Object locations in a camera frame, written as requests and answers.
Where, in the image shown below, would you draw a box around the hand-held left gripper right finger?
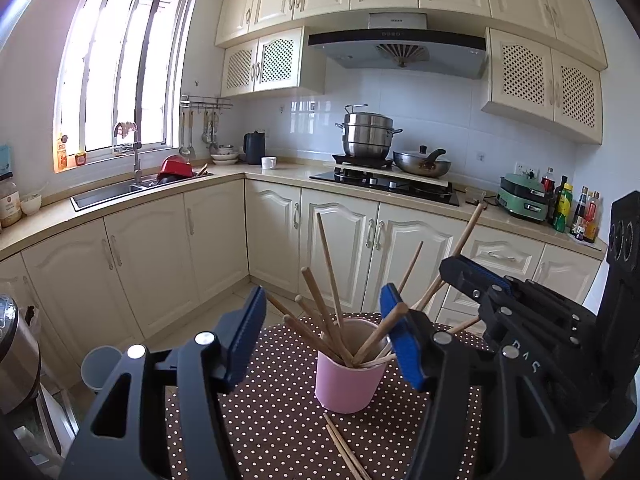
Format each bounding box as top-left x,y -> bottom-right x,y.
379,282 -> 585,480

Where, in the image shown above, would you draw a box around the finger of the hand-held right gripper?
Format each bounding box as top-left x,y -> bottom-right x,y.
487,276 -> 600,357
439,255 -> 516,323

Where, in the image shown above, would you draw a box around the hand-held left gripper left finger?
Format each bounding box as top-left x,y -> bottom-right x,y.
59,285 -> 268,480

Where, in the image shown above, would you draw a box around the wooden chopstick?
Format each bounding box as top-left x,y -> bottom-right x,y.
414,203 -> 486,312
326,425 -> 359,480
323,412 -> 372,480

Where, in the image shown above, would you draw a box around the pink cup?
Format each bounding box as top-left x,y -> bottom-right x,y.
315,317 -> 393,415

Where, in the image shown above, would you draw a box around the bunch of wooden chopsticks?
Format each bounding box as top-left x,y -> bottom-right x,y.
265,212 -> 483,368

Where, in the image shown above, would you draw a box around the person's right forearm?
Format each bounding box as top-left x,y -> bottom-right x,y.
570,426 -> 616,480

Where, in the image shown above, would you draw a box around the green electric cooker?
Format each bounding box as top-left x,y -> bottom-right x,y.
496,172 -> 551,223

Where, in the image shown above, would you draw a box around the brown polka-dot tablecloth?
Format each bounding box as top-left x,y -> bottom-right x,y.
165,310 -> 493,480

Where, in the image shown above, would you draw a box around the row of condiment bottles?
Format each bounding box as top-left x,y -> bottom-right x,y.
539,166 -> 601,244

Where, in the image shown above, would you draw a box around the black gas stove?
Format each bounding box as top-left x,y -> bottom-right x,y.
309,154 -> 461,207

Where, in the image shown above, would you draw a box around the steel wok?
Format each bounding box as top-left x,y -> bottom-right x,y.
392,146 -> 452,177

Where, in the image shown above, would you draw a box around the cream kitchen base cabinets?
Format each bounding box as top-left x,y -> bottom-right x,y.
0,177 -> 608,386

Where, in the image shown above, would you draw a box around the grey trash bin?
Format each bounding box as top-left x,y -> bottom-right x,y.
80,346 -> 124,393

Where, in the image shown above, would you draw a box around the beige kitchen countertop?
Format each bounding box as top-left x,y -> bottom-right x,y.
0,157 -> 608,261

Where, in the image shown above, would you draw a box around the steel steamer pot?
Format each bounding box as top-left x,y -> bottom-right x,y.
335,104 -> 403,159

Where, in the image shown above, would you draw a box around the stack of white bowls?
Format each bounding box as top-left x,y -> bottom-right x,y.
210,145 -> 240,166

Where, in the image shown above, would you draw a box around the red bowl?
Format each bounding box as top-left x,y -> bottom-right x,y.
157,155 -> 193,181

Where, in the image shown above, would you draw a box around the black electric kettle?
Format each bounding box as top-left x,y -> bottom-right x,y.
243,131 -> 266,165

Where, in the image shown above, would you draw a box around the steel kitchen sink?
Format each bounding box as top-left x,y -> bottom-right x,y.
70,172 -> 213,211

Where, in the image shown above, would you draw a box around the steel sink faucet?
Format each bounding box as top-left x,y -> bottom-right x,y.
113,121 -> 143,184

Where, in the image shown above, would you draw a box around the metal utensil rack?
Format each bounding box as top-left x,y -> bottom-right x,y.
180,94 -> 233,112

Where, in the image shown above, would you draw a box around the silver rice cooker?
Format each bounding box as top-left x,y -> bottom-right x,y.
0,294 -> 42,416

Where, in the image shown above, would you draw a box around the range hood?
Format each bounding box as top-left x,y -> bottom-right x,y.
307,12 -> 488,80

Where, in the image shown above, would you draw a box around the glass jar with label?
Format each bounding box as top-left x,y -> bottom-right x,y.
0,172 -> 23,228

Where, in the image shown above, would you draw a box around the barred kitchen window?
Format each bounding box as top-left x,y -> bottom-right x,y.
52,0 -> 193,173

